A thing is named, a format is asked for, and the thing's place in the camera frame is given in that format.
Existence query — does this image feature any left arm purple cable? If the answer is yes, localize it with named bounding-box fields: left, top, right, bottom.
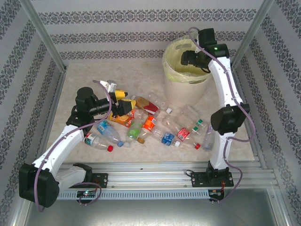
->
left=34, top=80, right=112, bottom=212

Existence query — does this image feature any red capped water bottle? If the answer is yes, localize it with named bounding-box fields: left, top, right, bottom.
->
left=162, top=117, right=202, bottom=150
left=84, top=132, right=114, bottom=153

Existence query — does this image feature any slotted grey cable duct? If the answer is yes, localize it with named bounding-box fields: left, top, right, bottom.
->
left=57, top=189, right=210, bottom=200

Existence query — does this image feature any blue label bottle white cap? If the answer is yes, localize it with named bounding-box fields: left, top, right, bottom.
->
left=151, top=128, right=182, bottom=148

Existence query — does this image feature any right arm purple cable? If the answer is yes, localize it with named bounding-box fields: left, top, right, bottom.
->
left=188, top=26, right=256, bottom=205

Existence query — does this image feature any orange label bottle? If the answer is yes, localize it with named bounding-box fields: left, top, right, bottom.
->
left=137, top=114, right=158, bottom=145

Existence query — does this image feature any red gold label bottle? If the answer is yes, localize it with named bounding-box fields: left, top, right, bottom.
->
left=131, top=95, right=161, bottom=116

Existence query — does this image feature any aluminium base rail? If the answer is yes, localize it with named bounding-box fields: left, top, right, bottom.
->
left=55, top=161, right=277, bottom=189

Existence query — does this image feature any grey metal sheet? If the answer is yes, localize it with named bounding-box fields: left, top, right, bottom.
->
left=23, top=199, right=289, bottom=226

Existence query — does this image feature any green label bottle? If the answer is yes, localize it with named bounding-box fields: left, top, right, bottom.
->
left=123, top=115, right=145, bottom=149

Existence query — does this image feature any blue capped water bottle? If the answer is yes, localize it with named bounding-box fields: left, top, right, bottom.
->
left=97, top=120, right=125, bottom=148

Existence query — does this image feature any aluminium frame post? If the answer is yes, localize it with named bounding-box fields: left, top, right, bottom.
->
left=230, top=0, right=276, bottom=70
left=7, top=200, right=32, bottom=226
left=270, top=187, right=294, bottom=226
left=18, top=0, right=68, bottom=73

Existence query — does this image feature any aluminium side rail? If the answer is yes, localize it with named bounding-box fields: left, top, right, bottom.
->
left=32, top=70, right=68, bottom=171
left=229, top=67, right=269, bottom=170

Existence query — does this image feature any cream plastic bin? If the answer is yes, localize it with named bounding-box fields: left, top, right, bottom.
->
left=161, top=39, right=221, bottom=107

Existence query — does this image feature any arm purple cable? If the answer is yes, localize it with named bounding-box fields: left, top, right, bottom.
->
left=188, top=26, right=256, bottom=205
left=34, top=80, right=112, bottom=212

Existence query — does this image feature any pale yellow bin liner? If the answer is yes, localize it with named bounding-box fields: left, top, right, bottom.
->
left=161, top=35, right=221, bottom=83

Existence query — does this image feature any clear bottle green cap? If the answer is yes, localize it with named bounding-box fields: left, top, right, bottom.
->
left=191, top=122, right=209, bottom=137
left=181, top=105, right=204, bottom=126

